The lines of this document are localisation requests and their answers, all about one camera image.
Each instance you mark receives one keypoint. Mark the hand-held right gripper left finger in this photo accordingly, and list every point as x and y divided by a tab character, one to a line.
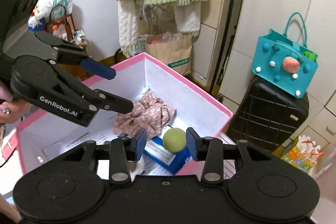
141	142

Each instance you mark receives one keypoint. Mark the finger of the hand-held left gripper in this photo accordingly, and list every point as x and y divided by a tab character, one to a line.
118	106
97	69

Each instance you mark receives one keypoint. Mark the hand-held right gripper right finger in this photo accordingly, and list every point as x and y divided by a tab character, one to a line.
192	146

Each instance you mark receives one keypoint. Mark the green soft ball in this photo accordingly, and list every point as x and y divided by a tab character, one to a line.
174	140

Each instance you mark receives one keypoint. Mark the blue wipes packet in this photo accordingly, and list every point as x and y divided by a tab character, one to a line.
173	161

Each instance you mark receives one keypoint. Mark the pink floral scrunchie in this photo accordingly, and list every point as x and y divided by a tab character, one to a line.
147	113

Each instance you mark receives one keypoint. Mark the pink storage box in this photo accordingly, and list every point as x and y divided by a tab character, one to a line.
168	87

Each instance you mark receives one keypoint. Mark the person's left hand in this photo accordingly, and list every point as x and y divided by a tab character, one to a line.
8	113

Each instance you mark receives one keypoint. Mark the printed paper sheets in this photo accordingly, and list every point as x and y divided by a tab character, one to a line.
78	138

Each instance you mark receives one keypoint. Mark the red mesh basket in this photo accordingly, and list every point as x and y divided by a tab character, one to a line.
61	26

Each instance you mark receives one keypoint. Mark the pile of small toiletries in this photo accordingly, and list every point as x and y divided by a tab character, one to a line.
38	16

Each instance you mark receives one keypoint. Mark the brown paper bag green label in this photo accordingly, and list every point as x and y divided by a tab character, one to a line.
170	56

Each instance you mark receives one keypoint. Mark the black suitcase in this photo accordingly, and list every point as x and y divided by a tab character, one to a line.
262	113

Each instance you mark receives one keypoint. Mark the colourful gift bag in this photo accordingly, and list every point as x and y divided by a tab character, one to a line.
296	158

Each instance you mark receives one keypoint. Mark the teal felt handbag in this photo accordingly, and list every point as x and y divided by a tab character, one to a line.
278	74

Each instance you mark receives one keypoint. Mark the beige cabinet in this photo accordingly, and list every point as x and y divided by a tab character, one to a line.
218	3

